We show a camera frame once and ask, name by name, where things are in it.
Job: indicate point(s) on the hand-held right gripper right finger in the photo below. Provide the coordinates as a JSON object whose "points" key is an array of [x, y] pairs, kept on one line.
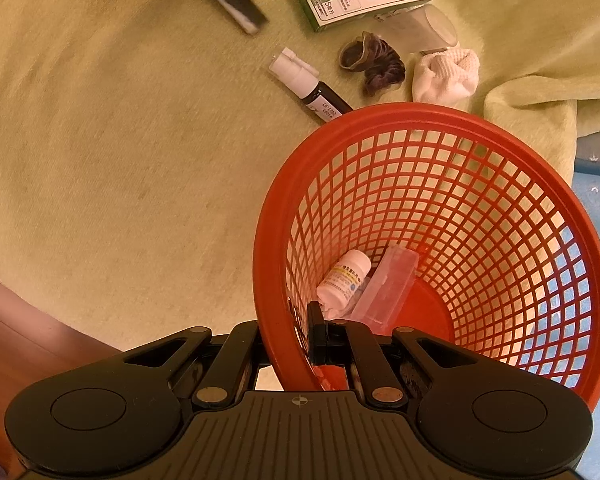
{"points": [[325, 342]]}

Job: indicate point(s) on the orange plastic basket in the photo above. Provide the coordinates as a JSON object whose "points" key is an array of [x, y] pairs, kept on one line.
{"points": [[380, 115]]}

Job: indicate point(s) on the translucent plastic cup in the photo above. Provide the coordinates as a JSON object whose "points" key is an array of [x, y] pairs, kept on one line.
{"points": [[420, 30]]}

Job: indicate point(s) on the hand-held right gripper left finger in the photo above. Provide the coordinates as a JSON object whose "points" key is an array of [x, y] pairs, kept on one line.
{"points": [[235, 350]]}

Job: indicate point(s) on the clear plastic case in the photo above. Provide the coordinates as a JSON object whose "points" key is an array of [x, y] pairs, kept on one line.
{"points": [[385, 290]]}

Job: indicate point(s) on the dark spray bottle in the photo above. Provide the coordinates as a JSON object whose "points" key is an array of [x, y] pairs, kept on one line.
{"points": [[315, 92]]}

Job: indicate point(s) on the white pill bottle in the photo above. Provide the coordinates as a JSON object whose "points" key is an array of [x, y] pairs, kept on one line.
{"points": [[342, 282]]}

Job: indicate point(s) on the dark hair scrunchie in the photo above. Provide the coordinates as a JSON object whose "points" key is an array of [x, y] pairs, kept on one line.
{"points": [[375, 65]]}

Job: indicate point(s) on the white knitted sock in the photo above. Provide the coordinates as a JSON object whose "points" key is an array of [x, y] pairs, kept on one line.
{"points": [[445, 77]]}

